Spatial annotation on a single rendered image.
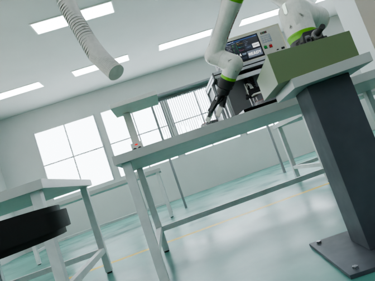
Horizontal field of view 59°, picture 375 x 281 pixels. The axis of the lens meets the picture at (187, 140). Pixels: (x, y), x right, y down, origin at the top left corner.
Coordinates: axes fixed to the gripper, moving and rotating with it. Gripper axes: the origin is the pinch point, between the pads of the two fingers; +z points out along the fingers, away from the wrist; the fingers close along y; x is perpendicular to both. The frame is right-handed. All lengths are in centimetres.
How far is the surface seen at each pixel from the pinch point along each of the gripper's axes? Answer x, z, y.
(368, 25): 31, -63, -445
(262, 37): -8, -45, -59
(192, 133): 1.6, 2.1, 27.1
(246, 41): -15, -40, -51
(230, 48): -21, -32, -43
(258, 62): 0, -31, -47
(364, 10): 14, -81, -451
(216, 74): -18.1, -16.2, -27.7
